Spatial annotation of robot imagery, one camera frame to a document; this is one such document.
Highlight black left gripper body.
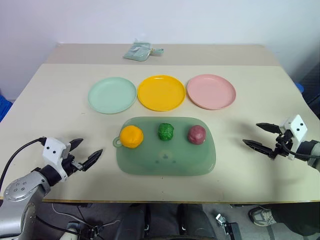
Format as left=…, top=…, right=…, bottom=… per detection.
left=62, top=153, right=84, bottom=176

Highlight black floor cable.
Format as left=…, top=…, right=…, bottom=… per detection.
left=36, top=204, right=107, bottom=240

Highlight orange fruit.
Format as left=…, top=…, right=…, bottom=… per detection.
left=119, top=125, right=145, bottom=150

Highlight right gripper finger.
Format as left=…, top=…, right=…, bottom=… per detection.
left=255, top=122, right=282, bottom=134
left=242, top=139, right=273, bottom=155

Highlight yellow plate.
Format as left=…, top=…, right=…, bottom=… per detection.
left=137, top=74, right=186, bottom=112

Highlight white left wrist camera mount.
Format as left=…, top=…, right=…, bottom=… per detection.
left=41, top=136, right=72, bottom=179

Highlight silver metal clamp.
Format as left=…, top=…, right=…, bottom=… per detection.
left=214, top=211, right=242, bottom=240

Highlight green toy vegetable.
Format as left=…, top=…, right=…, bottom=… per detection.
left=157, top=123, right=175, bottom=142

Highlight translucent green tray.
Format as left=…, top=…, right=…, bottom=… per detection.
left=112, top=116, right=217, bottom=177

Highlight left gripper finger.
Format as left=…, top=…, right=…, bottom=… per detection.
left=81, top=148, right=104, bottom=172
left=69, top=137, right=84, bottom=153

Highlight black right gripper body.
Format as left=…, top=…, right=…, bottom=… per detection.
left=268, top=131, right=294, bottom=161

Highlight white floor cable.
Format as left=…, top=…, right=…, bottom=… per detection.
left=51, top=202, right=121, bottom=226

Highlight grey sneaker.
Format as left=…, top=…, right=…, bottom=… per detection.
left=248, top=205, right=278, bottom=227

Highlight dark green trouser leg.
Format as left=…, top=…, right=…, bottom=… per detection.
left=269, top=202, right=320, bottom=237

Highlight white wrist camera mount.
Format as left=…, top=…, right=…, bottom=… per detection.
left=41, top=136, right=72, bottom=179
left=279, top=114, right=309, bottom=161

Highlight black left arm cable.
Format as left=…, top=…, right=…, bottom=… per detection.
left=0, top=136, right=48, bottom=193

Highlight pink plate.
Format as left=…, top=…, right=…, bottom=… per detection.
left=186, top=73, right=237, bottom=111

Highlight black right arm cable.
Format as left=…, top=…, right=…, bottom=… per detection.
left=279, top=137, right=320, bottom=161

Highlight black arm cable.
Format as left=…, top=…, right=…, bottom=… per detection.
left=0, top=136, right=48, bottom=193
left=279, top=137, right=320, bottom=161

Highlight teal fabric pouch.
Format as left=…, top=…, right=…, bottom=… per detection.
left=122, top=38, right=165, bottom=62

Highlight purple red fruit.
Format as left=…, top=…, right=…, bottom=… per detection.
left=187, top=124, right=207, bottom=146

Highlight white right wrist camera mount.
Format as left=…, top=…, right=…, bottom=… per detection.
left=279, top=114, right=309, bottom=161

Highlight blue plastic crate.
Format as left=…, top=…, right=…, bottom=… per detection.
left=0, top=93, right=14, bottom=123

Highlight mint green plate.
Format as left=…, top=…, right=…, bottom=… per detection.
left=87, top=76, right=138, bottom=115

